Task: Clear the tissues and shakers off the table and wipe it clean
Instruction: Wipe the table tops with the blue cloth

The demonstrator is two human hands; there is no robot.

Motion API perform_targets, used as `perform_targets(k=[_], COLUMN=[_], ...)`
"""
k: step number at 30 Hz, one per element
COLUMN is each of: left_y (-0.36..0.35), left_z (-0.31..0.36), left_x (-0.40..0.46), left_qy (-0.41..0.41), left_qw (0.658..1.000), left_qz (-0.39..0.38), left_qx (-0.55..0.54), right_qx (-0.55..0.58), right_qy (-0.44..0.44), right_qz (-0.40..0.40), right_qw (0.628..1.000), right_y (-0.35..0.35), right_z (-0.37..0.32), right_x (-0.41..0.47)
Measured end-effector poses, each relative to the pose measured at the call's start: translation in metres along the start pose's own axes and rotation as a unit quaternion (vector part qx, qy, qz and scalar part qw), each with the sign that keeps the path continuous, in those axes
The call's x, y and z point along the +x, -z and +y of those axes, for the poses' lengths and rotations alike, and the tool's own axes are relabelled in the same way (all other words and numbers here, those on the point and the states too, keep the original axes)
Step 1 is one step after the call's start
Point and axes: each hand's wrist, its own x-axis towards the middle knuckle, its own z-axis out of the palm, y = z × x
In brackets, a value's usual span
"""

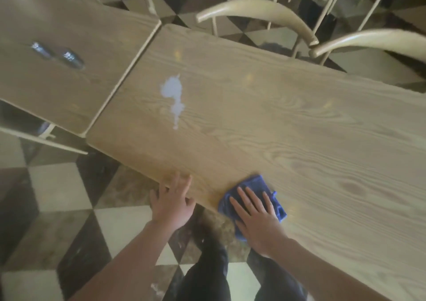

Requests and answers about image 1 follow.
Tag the person's right hand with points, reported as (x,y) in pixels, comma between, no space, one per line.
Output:
(261,227)

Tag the person's left hand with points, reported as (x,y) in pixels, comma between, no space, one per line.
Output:
(173,207)

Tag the blue cleaning cloth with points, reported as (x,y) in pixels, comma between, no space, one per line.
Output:
(258,184)

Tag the white spill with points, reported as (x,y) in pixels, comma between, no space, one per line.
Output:
(172,89)

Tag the person's right forearm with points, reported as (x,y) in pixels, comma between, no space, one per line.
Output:
(319,274)

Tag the person's left forearm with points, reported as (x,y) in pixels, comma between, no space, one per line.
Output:
(126,264)

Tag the person's dark trousers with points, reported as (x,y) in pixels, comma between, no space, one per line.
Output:
(213,271)

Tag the adjacent wooden table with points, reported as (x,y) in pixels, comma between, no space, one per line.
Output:
(66,91)

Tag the wooden chair with dark seat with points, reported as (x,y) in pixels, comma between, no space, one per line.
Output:
(327,8)

